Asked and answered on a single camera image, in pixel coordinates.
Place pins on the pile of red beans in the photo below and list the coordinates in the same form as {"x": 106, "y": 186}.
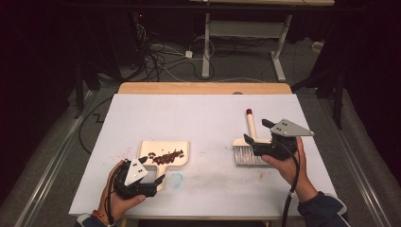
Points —
{"x": 165, "y": 157}

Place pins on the cream plastic dustpan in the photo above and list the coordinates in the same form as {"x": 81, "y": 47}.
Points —
{"x": 170, "y": 146}

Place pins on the small white box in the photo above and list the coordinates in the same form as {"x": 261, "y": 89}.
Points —
{"x": 317, "y": 46}

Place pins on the white table mat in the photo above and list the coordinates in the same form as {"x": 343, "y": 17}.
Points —
{"x": 214, "y": 119}

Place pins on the person's right hand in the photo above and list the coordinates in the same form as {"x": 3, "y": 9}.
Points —
{"x": 290, "y": 171}

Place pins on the black stand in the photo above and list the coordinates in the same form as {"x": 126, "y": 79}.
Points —
{"x": 78, "y": 94}
{"x": 338, "y": 94}

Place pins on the cream brush with red cap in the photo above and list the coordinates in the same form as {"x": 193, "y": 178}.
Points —
{"x": 249, "y": 156}

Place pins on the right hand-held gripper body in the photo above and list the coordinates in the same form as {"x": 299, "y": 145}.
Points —
{"x": 277, "y": 146}

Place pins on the metal floor rail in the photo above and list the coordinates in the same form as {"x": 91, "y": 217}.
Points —
{"x": 362, "y": 176}
{"x": 50, "y": 164}

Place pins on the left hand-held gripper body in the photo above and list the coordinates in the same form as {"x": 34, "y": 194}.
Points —
{"x": 135, "y": 186}

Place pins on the wooden table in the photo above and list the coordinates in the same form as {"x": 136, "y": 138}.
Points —
{"x": 205, "y": 88}

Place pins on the white metal frame desk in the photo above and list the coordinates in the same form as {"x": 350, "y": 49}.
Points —
{"x": 246, "y": 29}

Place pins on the white power adapter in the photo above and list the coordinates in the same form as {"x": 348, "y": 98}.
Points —
{"x": 188, "y": 54}

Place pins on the person's left hand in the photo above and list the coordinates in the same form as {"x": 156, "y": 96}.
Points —
{"x": 121, "y": 205}

